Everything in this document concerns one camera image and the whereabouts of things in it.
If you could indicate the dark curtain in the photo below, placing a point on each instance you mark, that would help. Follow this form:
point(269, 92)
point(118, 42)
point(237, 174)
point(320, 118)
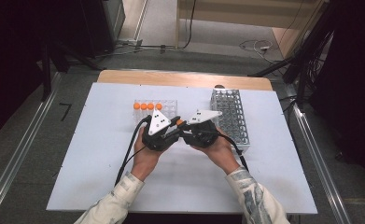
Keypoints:
point(354, 77)
point(12, 62)

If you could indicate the person's right hand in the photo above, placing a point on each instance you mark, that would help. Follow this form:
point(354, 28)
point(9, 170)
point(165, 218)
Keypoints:
point(222, 154)

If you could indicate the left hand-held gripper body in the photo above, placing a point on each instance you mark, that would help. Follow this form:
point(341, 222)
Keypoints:
point(158, 137)

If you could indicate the black metal stand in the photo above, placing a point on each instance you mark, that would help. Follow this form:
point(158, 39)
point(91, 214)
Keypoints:
point(46, 71)

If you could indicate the grey power strip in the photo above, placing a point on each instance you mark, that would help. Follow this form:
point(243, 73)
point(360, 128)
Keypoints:
point(130, 42)

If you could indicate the dark grey cabinet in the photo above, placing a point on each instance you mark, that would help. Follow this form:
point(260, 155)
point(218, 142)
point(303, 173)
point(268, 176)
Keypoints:
point(108, 21)

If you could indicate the person's left hand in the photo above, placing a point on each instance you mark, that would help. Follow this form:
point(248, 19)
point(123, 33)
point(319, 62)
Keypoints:
point(146, 161)

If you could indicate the white board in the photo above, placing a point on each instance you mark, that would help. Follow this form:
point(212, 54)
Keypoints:
point(186, 186)

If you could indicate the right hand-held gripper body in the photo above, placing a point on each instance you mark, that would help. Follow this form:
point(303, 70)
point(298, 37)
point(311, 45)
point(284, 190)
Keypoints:
point(202, 137)

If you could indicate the perforated metal tube rack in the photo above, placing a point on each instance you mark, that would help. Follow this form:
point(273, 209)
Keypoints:
point(233, 102)

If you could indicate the beige wooden panel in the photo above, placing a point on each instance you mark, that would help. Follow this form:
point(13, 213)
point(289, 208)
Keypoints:
point(248, 12)

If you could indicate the small dark round object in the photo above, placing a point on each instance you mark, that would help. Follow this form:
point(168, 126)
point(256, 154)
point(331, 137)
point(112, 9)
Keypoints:
point(219, 86)

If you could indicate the aluminium rail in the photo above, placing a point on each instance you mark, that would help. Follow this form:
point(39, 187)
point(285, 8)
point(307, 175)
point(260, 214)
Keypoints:
point(18, 152)
point(323, 174)

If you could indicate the clear plastic tube rack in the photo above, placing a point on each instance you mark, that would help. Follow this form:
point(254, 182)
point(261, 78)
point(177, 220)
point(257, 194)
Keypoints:
point(170, 107)

